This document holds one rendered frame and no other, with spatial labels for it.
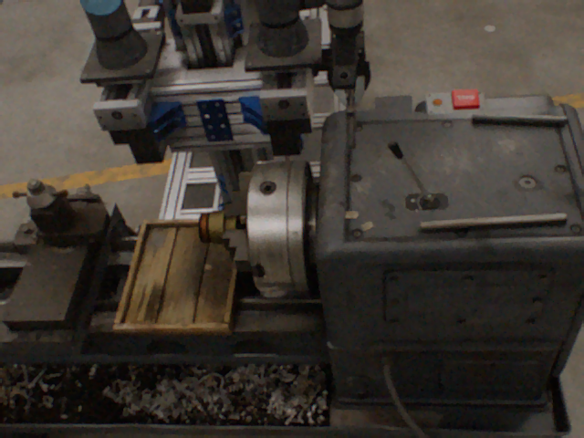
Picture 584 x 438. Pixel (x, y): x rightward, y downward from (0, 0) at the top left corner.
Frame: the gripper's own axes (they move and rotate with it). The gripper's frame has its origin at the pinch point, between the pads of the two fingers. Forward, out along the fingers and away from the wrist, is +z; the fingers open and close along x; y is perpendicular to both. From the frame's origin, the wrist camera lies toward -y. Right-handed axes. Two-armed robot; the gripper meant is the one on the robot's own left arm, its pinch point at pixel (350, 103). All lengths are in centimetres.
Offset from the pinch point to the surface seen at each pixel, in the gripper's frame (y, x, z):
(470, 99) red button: 9.4, -27.4, 8.6
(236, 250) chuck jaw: -21.8, 27.5, 24.0
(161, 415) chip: -38, 58, 80
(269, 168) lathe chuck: -6.8, 19.4, 12.4
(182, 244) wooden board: -2, 50, 47
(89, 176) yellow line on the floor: 112, 142, 135
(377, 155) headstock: -6.6, -5.5, 9.8
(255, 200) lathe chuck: -16.8, 21.6, 12.3
